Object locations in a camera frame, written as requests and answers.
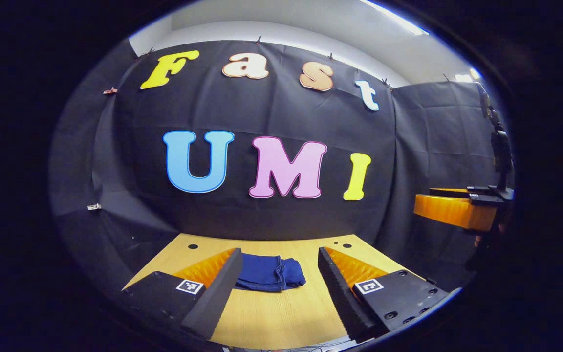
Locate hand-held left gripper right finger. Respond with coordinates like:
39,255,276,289
317,247,450,344

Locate blue denim jeans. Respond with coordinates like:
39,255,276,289
234,253,306,293

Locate black backdrop cloth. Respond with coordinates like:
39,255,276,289
49,39,512,294

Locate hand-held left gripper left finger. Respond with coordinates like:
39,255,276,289
121,247,244,340

